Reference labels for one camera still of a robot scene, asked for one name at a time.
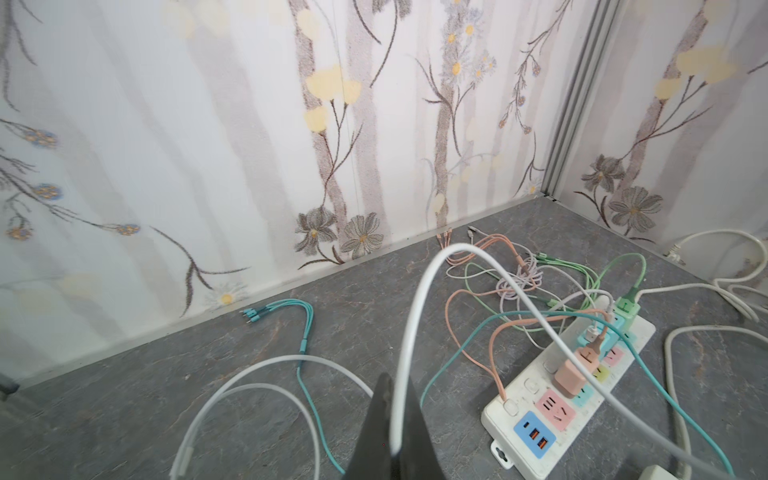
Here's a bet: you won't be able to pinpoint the teal charger plug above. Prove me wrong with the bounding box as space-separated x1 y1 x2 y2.
577 325 619 360
601 313 626 350

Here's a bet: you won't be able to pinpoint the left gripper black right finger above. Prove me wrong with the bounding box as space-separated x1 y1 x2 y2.
403 383 446 480

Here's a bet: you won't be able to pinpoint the green multi-head charging cable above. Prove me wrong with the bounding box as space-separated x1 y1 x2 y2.
461 251 648 319

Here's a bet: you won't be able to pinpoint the white cable of small strip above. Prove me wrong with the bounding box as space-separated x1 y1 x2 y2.
662 325 768 480

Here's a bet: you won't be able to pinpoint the pink charger plug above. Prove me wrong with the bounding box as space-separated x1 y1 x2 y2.
553 346 599 399

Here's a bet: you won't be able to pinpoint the dark green charger plug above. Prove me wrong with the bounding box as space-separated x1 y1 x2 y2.
614 287 640 333

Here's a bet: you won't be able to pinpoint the white short USB cable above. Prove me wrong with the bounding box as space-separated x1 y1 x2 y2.
169 242 730 480

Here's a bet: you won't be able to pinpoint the teal multi-head cable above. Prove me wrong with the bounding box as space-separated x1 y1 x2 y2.
239 298 736 478

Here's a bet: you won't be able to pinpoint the white power strip blue outlets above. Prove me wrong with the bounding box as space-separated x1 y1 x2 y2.
639 465 679 480

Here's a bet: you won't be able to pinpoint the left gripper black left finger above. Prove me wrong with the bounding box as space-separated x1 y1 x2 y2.
343 373 394 480

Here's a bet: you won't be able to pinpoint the white six-outlet colourful power strip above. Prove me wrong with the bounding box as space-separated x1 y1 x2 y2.
481 312 656 479

